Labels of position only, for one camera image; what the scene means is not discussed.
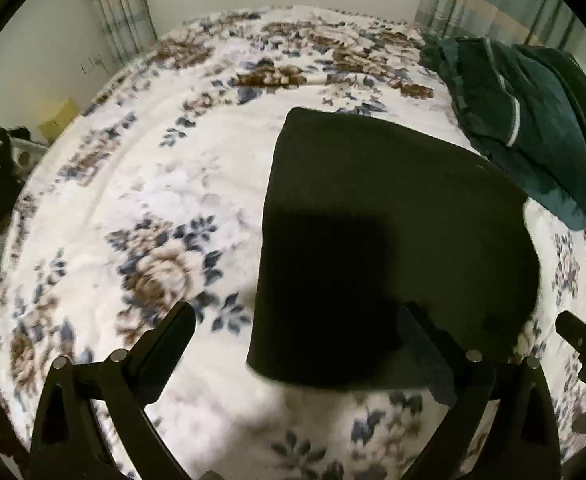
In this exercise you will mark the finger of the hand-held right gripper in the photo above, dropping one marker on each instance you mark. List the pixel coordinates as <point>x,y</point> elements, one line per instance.
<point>575,330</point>

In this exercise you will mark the green plaid curtain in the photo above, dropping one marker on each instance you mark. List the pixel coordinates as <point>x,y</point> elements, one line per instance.
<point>123,10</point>
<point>488,0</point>

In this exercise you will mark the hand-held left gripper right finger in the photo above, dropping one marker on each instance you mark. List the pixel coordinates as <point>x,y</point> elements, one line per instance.
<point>423,355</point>

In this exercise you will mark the black garment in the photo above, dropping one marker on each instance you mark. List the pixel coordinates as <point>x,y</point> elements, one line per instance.
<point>373,210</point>

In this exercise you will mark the floral printed blanket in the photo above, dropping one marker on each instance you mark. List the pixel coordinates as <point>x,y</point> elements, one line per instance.
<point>173,185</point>

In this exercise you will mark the yellow box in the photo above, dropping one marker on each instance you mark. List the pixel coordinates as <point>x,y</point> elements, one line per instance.
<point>58,117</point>

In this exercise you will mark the dark green garment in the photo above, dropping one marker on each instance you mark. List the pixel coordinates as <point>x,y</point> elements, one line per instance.
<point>538,110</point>

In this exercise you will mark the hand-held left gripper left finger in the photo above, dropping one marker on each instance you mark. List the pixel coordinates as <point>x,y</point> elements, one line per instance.
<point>165,345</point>

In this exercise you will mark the black hanging cloth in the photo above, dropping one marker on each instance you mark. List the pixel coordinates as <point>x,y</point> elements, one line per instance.
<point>5,185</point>

